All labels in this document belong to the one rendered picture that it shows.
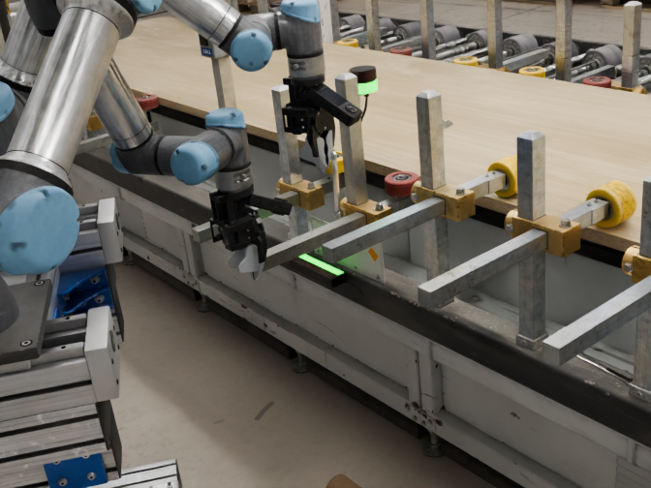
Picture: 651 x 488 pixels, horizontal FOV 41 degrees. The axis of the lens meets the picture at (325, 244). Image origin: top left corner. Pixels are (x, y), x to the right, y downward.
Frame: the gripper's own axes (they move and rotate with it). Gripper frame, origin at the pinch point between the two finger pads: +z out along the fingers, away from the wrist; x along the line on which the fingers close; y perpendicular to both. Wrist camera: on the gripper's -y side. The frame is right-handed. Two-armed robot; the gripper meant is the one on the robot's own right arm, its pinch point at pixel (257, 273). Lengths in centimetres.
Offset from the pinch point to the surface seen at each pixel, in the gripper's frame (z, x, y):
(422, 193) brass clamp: -13.6, 20.5, -28.8
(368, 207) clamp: -4.7, 0.8, -30.6
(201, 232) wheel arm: -2.2, -23.5, -0.9
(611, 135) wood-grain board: -8, 20, -93
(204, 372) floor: 82, -96, -31
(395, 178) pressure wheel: -8.0, -1.1, -40.8
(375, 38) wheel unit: -8, -119, -139
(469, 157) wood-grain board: -8, 2, -62
